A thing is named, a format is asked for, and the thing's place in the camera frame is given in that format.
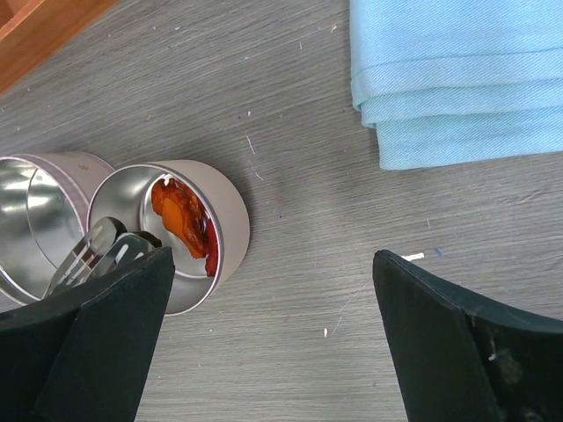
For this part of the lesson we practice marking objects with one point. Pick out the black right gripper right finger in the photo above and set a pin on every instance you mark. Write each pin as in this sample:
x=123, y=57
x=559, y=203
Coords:
x=461, y=356

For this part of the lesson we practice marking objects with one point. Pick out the wooden compartment tray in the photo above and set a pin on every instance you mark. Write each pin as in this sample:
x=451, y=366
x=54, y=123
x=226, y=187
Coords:
x=33, y=30

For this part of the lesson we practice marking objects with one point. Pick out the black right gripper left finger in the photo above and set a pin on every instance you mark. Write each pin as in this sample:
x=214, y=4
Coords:
x=84, y=354

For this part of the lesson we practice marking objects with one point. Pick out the orange carrot slice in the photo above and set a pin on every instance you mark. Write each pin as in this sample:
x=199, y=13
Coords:
x=182, y=214

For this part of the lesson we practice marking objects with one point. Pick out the short pink lunch tin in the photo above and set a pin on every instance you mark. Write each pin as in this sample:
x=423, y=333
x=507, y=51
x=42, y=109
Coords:
x=125, y=196

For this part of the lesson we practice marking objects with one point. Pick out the folded light blue cloth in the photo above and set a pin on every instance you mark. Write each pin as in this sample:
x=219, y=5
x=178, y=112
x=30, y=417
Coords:
x=452, y=82

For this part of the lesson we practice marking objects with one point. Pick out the red sausage piece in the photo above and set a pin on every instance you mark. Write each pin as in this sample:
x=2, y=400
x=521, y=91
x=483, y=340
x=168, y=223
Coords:
x=208, y=238

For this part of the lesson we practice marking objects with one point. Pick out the tall pink lunch tin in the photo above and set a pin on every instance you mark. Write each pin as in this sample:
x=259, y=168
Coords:
x=44, y=204

